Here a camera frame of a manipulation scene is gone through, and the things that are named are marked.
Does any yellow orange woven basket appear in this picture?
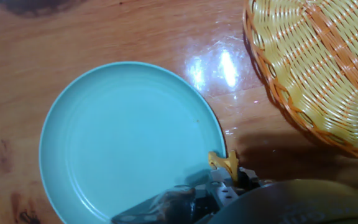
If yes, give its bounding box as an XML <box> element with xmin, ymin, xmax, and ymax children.
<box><xmin>242</xmin><ymin>0</ymin><xmax>358</xmax><ymax>161</ymax></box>

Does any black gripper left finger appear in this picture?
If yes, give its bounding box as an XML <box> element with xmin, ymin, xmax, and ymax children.
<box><xmin>110</xmin><ymin>185</ymin><xmax>220</xmax><ymax>224</ymax></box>

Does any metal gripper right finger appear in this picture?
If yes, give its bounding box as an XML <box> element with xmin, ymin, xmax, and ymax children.
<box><xmin>209</xmin><ymin>166</ymin><xmax>260</xmax><ymax>208</ymax></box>

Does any light green round plate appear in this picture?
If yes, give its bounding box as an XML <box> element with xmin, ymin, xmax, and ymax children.
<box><xmin>38</xmin><ymin>61</ymin><xmax>228</xmax><ymax>224</ymax></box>

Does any brown wooden board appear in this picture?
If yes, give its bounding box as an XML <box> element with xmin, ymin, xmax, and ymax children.
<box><xmin>0</xmin><ymin>0</ymin><xmax>358</xmax><ymax>224</ymax></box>

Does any yellow clothespin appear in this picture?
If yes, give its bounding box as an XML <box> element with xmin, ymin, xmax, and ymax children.
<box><xmin>208</xmin><ymin>150</ymin><xmax>240</xmax><ymax>183</ymax></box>

